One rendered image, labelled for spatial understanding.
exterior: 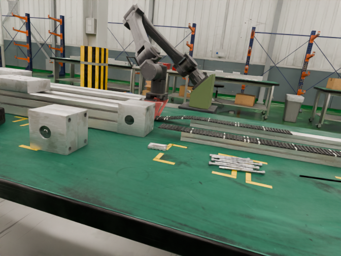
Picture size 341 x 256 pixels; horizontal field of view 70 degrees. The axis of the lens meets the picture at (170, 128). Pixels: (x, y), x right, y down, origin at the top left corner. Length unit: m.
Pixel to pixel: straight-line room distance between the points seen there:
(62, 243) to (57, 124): 0.73
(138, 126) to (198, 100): 0.65
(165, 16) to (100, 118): 8.32
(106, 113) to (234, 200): 0.48
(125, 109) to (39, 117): 0.25
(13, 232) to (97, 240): 0.37
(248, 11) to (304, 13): 1.54
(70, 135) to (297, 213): 0.50
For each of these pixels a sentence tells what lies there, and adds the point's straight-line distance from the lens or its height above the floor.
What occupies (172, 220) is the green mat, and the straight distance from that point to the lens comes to 0.40.
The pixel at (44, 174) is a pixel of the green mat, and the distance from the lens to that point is 0.54.
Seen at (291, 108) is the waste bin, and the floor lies 0.28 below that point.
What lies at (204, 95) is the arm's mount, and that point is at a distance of 1.34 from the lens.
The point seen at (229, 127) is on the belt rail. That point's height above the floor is 0.80.
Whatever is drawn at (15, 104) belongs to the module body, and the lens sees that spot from 1.01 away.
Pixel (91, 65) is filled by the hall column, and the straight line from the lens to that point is 4.20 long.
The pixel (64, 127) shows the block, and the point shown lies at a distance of 0.60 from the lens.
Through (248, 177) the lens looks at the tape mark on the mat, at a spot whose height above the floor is 0.78.
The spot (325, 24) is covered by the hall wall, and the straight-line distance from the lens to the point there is 8.73.
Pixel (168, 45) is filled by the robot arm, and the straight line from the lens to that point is 1.36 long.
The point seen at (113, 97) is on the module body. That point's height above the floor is 0.86.
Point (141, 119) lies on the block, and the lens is 0.74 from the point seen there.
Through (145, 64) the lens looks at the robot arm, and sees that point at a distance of 0.87.
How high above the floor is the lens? 1.02
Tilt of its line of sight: 15 degrees down
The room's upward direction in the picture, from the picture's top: 6 degrees clockwise
